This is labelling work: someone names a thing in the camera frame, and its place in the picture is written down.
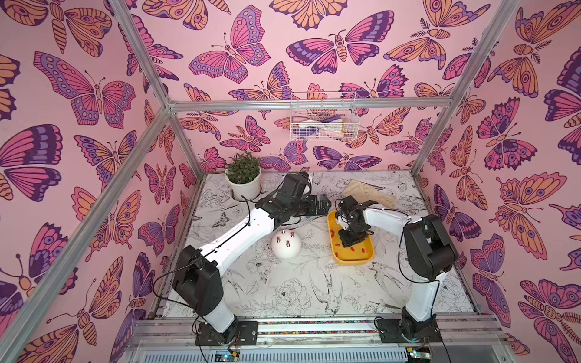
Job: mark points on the green plant in white pot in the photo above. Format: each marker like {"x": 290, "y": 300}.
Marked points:
{"x": 243, "y": 174}

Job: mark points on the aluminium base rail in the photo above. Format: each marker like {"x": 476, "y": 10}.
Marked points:
{"x": 448, "y": 329}

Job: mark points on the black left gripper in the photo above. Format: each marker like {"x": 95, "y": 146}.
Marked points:
{"x": 322, "y": 210}

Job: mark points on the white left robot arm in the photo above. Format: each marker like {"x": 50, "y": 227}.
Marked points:
{"x": 198, "y": 274}

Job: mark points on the cream fabric work glove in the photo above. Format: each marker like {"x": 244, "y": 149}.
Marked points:
{"x": 363, "y": 192}

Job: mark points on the white dome with screws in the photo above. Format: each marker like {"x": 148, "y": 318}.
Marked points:
{"x": 286, "y": 244}

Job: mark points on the white wire wall basket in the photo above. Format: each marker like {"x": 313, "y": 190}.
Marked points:
{"x": 324, "y": 119}

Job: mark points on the yellow plastic tray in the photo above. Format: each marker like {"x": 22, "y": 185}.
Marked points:
{"x": 356, "y": 255}

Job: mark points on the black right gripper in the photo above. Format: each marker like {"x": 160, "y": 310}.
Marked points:
{"x": 346, "y": 231}

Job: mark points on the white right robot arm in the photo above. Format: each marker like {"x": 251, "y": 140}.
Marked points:
{"x": 429, "y": 249}

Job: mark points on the aluminium frame corner post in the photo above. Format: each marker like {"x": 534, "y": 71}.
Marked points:
{"x": 125, "y": 20}

